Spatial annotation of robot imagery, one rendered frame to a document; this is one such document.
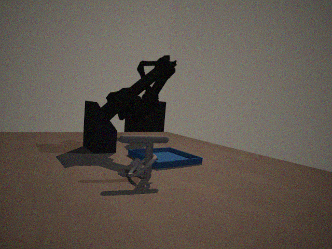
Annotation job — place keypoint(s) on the blue tray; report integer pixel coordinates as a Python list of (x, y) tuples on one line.
[(167, 157)]

